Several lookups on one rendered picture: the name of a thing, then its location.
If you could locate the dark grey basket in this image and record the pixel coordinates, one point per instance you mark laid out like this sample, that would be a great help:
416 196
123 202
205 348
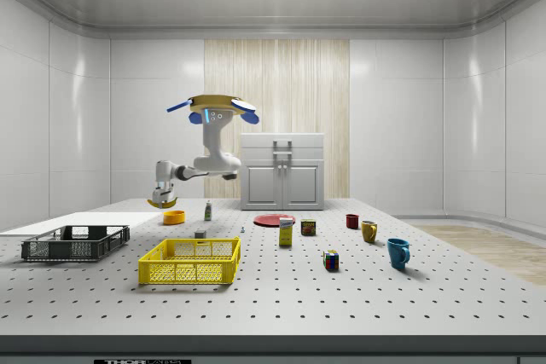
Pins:
74 244

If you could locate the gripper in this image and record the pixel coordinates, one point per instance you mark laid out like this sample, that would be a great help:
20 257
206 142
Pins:
161 193

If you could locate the puzzle cube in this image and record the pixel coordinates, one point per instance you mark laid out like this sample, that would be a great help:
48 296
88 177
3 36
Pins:
331 261

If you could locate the yellow and white box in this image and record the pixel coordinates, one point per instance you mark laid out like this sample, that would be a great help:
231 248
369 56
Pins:
286 234

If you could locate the small white bottle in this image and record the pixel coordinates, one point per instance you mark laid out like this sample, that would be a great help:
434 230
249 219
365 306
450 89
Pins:
207 212

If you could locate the yellow mug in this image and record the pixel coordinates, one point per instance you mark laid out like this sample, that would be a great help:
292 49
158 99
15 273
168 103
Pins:
367 232

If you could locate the yellow basket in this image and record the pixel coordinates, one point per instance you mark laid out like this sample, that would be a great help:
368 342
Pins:
189 264

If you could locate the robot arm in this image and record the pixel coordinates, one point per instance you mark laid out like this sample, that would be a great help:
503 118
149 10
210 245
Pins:
213 142

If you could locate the red mug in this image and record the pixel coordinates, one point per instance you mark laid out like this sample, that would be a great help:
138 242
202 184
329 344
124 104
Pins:
351 221

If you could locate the flat-sided can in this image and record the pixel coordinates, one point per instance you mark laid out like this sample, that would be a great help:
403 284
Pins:
308 227

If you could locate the red plate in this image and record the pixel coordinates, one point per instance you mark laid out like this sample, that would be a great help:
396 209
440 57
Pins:
268 221

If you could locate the drone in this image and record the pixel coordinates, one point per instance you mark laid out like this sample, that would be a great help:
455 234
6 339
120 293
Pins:
215 103

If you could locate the yellow bowl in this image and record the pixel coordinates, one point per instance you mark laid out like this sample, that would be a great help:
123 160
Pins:
174 218

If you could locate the white cabinet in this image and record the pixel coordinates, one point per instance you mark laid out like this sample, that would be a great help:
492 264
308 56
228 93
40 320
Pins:
281 176

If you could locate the grey cube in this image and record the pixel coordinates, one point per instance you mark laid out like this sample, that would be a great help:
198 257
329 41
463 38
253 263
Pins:
200 235

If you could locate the blue mug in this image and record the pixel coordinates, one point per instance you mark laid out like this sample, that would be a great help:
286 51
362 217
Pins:
396 253

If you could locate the banana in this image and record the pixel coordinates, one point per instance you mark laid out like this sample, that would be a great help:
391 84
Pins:
167 203

